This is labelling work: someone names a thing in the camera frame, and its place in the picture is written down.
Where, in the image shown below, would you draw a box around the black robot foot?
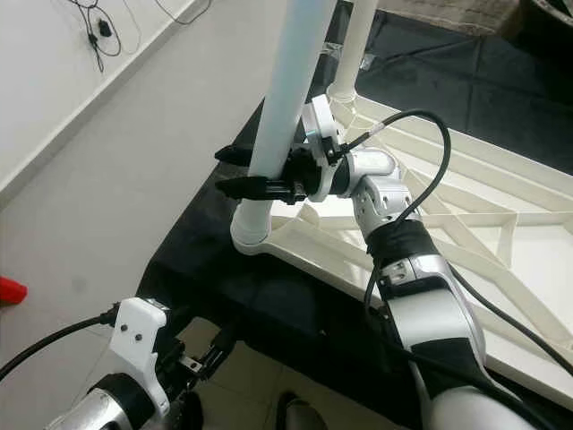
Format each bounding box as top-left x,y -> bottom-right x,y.
278,392 -> 323,430

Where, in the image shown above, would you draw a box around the white plastic table top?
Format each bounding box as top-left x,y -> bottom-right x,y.
230,85 -> 573,413

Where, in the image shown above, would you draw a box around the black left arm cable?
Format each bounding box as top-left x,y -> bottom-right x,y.
0,305 -> 122,382

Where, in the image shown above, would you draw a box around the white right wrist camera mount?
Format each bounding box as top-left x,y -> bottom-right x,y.
303,94 -> 346,202

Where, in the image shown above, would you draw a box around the thin black wall cable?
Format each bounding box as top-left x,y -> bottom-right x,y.
67,0 -> 122,73
152,0 -> 211,26

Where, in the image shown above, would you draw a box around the black tablecloth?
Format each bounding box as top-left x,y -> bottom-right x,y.
143,0 -> 573,430

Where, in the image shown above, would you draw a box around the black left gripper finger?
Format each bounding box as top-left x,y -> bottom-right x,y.
206,327 -> 235,370

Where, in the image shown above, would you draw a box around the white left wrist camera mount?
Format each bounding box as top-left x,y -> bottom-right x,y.
115,297 -> 173,417

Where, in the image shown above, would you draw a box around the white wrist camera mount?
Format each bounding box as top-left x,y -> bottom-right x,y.
303,94 -> 346,202
115,297 -> 173,417

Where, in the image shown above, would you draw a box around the red stool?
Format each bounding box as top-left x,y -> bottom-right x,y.
0,276 -> 30,305

